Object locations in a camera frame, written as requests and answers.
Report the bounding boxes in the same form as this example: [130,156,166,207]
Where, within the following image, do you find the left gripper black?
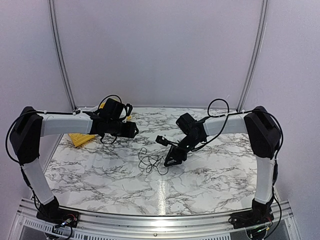
[107,119,139,139]

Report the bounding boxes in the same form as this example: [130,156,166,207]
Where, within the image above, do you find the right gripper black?
[164,134,203,167]

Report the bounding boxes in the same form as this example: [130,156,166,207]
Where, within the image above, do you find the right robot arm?
[156,106,284,224]

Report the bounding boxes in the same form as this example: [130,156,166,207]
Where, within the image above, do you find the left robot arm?
[5,96,139,223]

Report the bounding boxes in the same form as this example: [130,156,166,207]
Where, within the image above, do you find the yellow bin far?
[98,98,131,121]

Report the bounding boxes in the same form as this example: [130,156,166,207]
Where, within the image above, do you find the yellow bin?
[68,133,96,147]
[98,98,131,121]

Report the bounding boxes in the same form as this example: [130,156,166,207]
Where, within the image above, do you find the yellow bin near left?
[68,133,96,147]

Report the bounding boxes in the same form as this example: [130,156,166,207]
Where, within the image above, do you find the black tangled cable bundle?
[138,147,170,176]

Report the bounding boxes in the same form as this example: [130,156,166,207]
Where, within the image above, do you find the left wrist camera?
[124,103,133,117]

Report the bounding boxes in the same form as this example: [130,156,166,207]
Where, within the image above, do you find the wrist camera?
[155,135,175,147]
[124,103,133,117]

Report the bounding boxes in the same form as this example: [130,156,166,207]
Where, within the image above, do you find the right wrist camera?
[155,135,175,147]

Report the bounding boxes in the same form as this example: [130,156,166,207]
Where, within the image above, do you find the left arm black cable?
[98,94,123,145]

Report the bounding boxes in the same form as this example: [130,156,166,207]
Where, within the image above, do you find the right corner aluminium post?
[236,0,269,112]

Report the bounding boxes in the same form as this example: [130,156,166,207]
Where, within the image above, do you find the corner aluminium post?
[48,0,77,111]
[236,0,269,112]

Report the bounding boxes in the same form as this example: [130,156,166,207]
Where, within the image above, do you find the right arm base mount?
[228,207,274,229]

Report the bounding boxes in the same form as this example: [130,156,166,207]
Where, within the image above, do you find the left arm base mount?
[36,206,80,228]

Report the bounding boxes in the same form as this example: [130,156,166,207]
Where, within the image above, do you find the aluminium front rail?
[8,198,301,240]

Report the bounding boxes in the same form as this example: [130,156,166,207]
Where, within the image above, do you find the left corner aluminium post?
[48,0,77,111]

